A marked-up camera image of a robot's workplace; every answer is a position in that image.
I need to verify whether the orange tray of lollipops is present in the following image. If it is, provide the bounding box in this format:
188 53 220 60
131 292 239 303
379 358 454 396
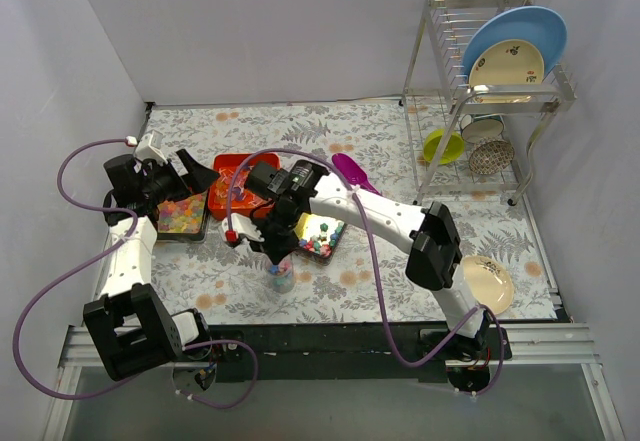
207 153 281 221

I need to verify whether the tin of opaque star candies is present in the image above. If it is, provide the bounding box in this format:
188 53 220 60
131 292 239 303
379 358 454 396
294 213 347 265

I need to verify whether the tin of translucent star candies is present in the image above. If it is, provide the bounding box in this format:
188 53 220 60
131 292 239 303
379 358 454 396
157 192 208 242

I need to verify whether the clear glass jar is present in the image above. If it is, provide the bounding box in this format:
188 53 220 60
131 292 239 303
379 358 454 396
266 255 295 294

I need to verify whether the purple plastic scoop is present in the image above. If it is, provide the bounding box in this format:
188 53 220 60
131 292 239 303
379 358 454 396
332 153 381 195

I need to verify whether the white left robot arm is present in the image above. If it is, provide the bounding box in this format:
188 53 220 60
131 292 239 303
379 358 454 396
83 149 219 381

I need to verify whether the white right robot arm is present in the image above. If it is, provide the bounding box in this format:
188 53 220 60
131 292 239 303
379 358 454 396
244 160 490 359

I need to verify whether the floral table mat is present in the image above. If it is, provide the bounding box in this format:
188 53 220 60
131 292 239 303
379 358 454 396
147 96 555 324

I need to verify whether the green bowl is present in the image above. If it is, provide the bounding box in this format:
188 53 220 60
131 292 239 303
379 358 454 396
422 128 466 166

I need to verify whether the metal dish rack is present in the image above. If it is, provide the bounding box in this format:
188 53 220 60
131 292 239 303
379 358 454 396
401 0 576 206

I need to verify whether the white blue rimmed bowl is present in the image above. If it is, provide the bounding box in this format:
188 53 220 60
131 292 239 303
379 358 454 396
460 114 504 144

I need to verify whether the mosaic patterned bowl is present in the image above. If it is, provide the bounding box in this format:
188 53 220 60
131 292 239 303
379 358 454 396
469 138 515 176

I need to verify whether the small cream plate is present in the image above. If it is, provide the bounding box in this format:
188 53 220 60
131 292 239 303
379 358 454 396
461 255 515 315

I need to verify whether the cream patterned plate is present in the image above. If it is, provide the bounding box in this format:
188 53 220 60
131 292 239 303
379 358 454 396
469 39 545 88

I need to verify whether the blue plate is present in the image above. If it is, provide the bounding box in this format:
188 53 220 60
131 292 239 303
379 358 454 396
462 5 568 76

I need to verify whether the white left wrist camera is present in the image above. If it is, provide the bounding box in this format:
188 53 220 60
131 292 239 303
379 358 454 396
125 130 167 166

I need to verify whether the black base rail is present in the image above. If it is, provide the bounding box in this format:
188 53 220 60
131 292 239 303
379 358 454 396
154 323 516 385

